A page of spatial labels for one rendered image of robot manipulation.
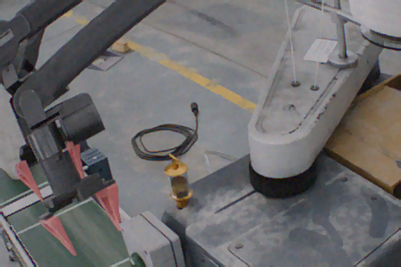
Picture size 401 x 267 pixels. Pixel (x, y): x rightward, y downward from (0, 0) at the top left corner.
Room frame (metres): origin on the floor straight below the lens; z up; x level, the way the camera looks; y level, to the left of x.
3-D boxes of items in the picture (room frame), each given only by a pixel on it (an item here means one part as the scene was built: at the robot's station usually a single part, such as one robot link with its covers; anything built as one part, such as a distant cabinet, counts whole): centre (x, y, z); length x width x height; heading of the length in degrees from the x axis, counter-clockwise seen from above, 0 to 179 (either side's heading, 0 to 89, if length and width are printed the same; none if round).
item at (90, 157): (2.44, 0.53, 0.35); 0.30 x 0.15 x 0.15; 30
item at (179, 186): (0.67, 0.04, 1.37); 0.03 x 0.02 x 0.03; 30
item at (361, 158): (0.72, -0.21, 1.26); 0.22 x 0.05 x 0.16; 30
